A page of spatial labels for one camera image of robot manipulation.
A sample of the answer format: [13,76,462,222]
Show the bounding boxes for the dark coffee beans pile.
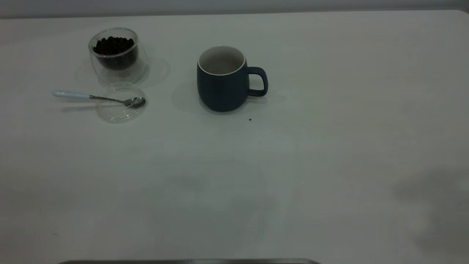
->
[92,36,139,71]

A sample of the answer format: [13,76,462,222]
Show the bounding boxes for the dark grey ceramic mug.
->
[196,45,269,112]

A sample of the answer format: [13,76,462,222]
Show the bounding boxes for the clear glass lid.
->
[96,81,148,123]

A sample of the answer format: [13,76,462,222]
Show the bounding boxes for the clear double-wall glass cup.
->
[88,27,149,85]

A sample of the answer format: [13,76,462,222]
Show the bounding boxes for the metal spoon with white handle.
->
[52,89,146,109]

